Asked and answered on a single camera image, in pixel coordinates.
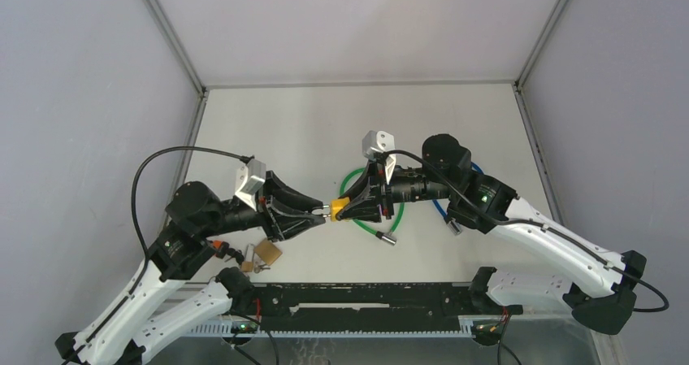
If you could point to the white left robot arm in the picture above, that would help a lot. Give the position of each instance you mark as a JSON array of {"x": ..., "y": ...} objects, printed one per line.
[{"x": 128, "y": 331}]

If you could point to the large brass padlock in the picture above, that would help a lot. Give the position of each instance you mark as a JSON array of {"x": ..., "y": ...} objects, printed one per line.
[{"x": 267, "y": 252}]

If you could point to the small brass padlock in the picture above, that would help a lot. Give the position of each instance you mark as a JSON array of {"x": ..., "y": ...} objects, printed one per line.
[{"x": 247, "y": 266}]

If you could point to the orange black padlock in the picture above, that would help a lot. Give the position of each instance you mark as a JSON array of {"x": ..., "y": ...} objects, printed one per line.
[{"x": 222, "y": 250}]

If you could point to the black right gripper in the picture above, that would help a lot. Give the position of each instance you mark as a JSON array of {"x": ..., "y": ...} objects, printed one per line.
[{"x": 364, "y": 206}]

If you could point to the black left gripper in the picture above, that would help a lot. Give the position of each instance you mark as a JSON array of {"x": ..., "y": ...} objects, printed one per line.
[{"x": 279, "y": 224}]

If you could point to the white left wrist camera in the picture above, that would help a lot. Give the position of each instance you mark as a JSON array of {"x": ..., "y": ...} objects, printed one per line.
[{"x": 249, "y": 180}]

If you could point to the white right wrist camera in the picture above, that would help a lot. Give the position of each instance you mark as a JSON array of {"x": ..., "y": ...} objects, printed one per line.
[{"x": 378, "y": 146}]

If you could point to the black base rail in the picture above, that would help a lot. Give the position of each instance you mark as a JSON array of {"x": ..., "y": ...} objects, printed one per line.
[{"x": 370, "y": 307}]

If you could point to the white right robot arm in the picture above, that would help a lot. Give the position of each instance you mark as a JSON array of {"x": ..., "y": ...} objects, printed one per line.
[{"x": 595, "y": 285}]

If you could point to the yellow tag padlock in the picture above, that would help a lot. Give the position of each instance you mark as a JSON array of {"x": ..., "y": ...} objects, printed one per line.
[{"x": 336, "y": 206}]

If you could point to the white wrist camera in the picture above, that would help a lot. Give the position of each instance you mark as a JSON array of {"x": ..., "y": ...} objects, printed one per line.
[
  {"x": 378, "y": 146},
  {"x": 249, "y": 180}
]

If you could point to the blue cable lock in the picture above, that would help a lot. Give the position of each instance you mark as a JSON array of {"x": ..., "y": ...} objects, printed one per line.
[{"x": 453, "y": 226}]

